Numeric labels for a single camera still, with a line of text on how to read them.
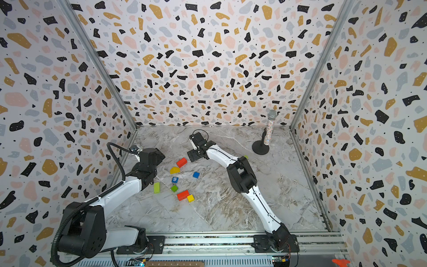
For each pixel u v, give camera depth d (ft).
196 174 3.20
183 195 2.87
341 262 2.27
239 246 2.46
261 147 3.60
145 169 2.21
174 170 3.20
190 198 2.87
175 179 3.09
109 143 2.17
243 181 2.13
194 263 2.21
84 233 1.34
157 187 2.95
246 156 2.20
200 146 2.73
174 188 2.98
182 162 3.32
